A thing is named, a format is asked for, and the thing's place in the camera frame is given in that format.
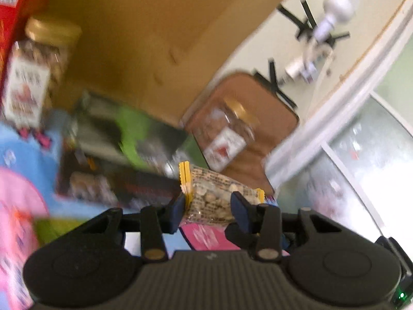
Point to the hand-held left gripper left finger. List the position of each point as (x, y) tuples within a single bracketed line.
[(177, 212)]

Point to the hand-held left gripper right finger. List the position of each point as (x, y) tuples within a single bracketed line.
[(239, 208)]

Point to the clear yellow-edged nut packet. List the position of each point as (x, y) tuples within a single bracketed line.
[(209, 193)]

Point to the black box with sheep print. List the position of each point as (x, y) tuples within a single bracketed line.
[(145, 187)]

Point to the square nut jar gold lid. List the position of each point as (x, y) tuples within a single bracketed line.
[(226, 137)]

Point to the brown seat cushion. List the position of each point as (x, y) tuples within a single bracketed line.
[(276, 126)]

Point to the blue pig printed blanket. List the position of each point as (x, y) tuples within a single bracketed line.
[(19, 184)]

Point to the wooden board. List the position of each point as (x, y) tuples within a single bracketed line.
[(145, 22)]

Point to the round nut jar gold lid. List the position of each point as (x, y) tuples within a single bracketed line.
[(35, 71)]

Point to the white power strip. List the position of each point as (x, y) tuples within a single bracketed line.
[(338, 5)]

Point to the red gift box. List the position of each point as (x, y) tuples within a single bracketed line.
[(13, 16)]

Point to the white window frame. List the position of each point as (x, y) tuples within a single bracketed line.
[(338, 103)]

